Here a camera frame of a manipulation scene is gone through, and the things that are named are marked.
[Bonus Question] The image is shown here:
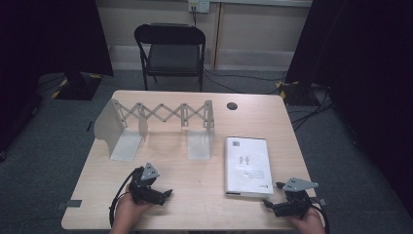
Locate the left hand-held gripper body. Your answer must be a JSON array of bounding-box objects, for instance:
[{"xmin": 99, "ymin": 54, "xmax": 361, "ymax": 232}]
[{"xmin": 128, "ymin": 162, "xmax": 164, "ymax": 205}]

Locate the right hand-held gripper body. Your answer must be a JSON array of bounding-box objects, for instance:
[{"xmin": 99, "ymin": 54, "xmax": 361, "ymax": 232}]
[{"xmin": 274, "ymin": 176, "xmax": 319, "ymax": 218}]

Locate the white book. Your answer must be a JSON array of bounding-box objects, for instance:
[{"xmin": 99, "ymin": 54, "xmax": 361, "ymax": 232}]
[{"xmin": 223, "ymin": 136, "xmax": 275, "ymax": 199}]

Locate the grey expandable metal book rack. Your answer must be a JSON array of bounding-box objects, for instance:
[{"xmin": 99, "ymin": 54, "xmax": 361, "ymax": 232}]
[{"xmin": 94, "ymin": 97, "xmax": 216, "ymax": 163}]

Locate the person's right hand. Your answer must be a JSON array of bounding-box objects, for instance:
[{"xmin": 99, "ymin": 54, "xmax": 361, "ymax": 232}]
[{"xmin": 288, "ymin": 208, "xmax": 325, "ymax": 234}]

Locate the person's left hand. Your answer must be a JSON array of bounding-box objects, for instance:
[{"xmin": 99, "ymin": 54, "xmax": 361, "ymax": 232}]
[{"xmin": 111, "ymin": 193, "xmax": 152, "ymax": 232}]

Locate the black stand base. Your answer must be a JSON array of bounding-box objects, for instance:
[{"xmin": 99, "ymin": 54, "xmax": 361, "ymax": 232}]
[
  {"xmin": 51, "ymin": 72, "xmax": 103, "ymax": 101},
  {"xmin": 276, "ymin": 81, "xmax": 321, "ymax": 106}
]

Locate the black folding chair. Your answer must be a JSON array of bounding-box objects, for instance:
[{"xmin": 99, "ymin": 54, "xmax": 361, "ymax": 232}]
[{"xmin": 133, "ymin": 22, "xmax": 207, "ymax": 93}]

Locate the black curtain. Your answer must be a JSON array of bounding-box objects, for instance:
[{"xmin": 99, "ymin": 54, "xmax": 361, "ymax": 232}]
[
  {"xmin": 0, "ymin": 0, "xmax": 115, "ymax": 154},
  {"xmin": 285, "ymin": 0, "xmax": 413, "ymax": 209}
]

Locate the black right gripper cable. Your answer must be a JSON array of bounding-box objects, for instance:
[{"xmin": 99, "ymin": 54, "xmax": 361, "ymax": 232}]
[{"xmin": 308, "ymin": 196, "xmax": 330, "ymax": 234}]

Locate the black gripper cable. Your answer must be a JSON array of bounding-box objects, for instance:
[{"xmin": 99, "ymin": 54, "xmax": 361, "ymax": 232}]
[
  {"xmin": 308, "ymin": 196, "xmax": 330, "ymax": 234},
  {"xmin": 109, "ymin": 167, "xmax": 144, "ymax": 228}
]

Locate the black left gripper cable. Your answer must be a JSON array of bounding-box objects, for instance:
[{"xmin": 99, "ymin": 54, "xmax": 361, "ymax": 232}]
[{"xmin": 109, "ymin": 167, "xmax": 144, "ymax": 228}]

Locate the bundle of black floor cables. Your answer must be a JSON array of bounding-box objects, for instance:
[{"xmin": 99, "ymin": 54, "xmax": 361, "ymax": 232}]
[{"xmin": 290, "ymin": 84, "xmax": 335, "ymax": 131}]

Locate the black floor cable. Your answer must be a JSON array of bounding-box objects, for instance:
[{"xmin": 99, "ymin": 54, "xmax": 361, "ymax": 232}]
[{"xmin": 203, "ymin": 66, "xmax": 287, "ymax": 96}]

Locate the white wall socket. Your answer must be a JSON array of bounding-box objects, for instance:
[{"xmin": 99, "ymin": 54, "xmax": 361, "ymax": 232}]
[{"xmin": 188, "ymin": 0, "xmax": 211, "ymax": 14}]

